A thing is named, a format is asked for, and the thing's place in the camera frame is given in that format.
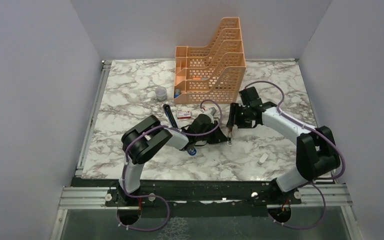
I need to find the red white staple box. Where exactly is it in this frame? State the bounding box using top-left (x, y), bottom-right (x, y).
top-left (176, 109), bottom-right (192, 120)

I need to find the orange plastic file organizer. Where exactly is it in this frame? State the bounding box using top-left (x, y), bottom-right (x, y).
top-left (173, 17), bottom-right (246, 104)

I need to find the pink white small stapler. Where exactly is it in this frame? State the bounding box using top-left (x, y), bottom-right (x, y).
top-left (227, 127), bottom-right (233, 146)

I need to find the left aluminium side rail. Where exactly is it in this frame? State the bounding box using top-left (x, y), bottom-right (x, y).
top-left (74, 60), bottom-right (113, 178)

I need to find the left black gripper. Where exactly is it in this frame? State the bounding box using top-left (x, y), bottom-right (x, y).
top-left (195, 121), bottom-right (227, 145)

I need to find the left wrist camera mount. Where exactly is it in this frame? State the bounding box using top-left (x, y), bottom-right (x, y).
top-left (201, 107), bottom-right (218, 122)

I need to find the blue item in organizer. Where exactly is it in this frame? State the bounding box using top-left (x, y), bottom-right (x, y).
top-left (174, 88), bottom-right (181, 98)

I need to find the clear plastic jar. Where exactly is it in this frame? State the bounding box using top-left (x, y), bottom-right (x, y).
top-left (154, 86), bottom-right (167, 102)

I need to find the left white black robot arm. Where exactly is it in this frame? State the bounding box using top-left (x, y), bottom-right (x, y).
top-left (118, 113), bottom-right (228, 206)

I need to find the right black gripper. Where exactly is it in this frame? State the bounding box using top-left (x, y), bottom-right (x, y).
top-left (226, 102), bottom-right (253, 129)

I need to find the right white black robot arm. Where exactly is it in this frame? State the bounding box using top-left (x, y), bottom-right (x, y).
top-left (226, 87), bottom-right (341, 204)

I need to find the aluminium front rail frame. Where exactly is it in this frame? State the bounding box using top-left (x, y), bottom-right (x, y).
top-left (51, 180), bottom-right (362, 240)

